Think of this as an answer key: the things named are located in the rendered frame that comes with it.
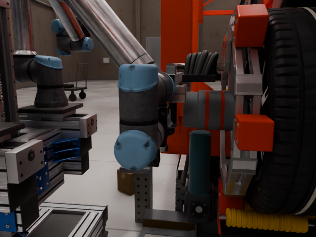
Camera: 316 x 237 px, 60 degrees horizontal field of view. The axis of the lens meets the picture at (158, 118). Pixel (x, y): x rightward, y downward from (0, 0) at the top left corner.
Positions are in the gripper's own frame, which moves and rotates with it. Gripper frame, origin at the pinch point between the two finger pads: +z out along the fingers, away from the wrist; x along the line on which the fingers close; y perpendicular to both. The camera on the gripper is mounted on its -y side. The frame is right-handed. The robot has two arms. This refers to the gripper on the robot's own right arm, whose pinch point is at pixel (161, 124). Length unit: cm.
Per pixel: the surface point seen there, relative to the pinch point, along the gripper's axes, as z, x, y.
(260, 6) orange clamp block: -2.1, -26.4, 32.6
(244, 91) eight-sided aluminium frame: -10.0, -22.4, 11.2
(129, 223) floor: 77, 32, -83
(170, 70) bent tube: -1.7, -2.9, 16.0
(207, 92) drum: 14.1, -13.8, 8.4
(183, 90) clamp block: -2.5, -6.7, 10.7
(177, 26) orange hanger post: 65, 1, 37
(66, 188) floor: 118, 97, -83
